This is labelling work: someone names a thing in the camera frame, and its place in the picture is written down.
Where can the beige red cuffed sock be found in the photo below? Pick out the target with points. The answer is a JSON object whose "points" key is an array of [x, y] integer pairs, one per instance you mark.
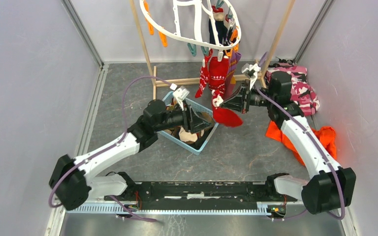
{"points": [[218, 13]]}

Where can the white round sock hanger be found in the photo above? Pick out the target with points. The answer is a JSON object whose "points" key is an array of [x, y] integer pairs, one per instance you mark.
{"points": [[162, 13]]}

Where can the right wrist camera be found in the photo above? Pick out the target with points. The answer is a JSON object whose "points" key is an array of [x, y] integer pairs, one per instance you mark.
{"points": [[251, 71]]}

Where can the purple striped hanging sock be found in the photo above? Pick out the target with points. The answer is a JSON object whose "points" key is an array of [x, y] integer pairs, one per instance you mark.
{"points": [[230, 81]]}

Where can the red white patterned sock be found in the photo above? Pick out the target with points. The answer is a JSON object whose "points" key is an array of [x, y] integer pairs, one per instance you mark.
{"points": [[218, 71]]}

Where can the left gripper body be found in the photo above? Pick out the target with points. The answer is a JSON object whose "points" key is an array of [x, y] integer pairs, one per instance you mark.
{"points": [[180, 118]]}

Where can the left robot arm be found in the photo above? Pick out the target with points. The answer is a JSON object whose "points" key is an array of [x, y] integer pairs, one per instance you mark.
{"points": [[75, 180]]}

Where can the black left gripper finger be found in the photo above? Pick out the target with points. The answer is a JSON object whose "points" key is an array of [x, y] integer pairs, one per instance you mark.
{"points": [[196, 120], [198, 129]]}

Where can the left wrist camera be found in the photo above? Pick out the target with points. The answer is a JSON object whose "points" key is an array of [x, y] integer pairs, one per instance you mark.
{"points": [[179, 93]]}

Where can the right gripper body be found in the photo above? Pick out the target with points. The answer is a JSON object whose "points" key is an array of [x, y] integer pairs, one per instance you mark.
{"points": [[254, 98]]}

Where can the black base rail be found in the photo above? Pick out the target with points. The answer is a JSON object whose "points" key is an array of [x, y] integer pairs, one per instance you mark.
{"points": [[207, 195]]}

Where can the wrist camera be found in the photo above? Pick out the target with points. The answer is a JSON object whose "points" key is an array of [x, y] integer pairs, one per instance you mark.
{"points": [[251, 71], [179, 93]]}

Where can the pink camouflage cloth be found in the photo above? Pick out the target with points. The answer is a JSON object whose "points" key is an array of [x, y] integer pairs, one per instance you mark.
{"points": [[301, 92]]}

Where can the wooden hanger stand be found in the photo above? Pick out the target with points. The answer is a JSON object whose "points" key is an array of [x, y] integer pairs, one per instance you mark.
{"points": [[197, 40]]}

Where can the teal clothespin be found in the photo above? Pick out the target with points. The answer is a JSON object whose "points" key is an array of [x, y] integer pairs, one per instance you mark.
{"points": [[205, 50], [192, 48]]}

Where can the light blue laundry basket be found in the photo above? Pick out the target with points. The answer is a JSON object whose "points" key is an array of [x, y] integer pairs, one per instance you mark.
{"points": [[198, 146]]}

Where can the black hanging sock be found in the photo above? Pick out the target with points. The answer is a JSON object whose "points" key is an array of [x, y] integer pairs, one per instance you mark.
{"points": [[223, 33]]}

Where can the white clothespin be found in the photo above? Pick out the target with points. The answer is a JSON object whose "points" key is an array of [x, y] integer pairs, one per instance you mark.
{"points": [[220, 56]]}

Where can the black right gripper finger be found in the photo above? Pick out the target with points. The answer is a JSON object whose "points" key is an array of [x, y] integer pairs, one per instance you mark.
{"points": [[236, 104], [234, 92]]}

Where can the orange cloth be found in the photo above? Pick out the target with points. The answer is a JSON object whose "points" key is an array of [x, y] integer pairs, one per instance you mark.
{"points": [[294, 139]]}

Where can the tan sock in basket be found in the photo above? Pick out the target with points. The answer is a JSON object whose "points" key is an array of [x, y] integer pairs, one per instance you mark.
{"points": [[179, 132]]}

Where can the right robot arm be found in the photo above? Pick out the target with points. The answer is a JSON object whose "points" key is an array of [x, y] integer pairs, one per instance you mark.
{"points": [[331, 186]]}

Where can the orange clothespin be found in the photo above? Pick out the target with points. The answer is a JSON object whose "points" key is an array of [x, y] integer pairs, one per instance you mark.
{"points": [[232, 36]]}

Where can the red sock in basket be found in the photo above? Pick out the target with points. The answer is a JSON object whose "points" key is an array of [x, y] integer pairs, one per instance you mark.
{"points": [[224, 116]]}

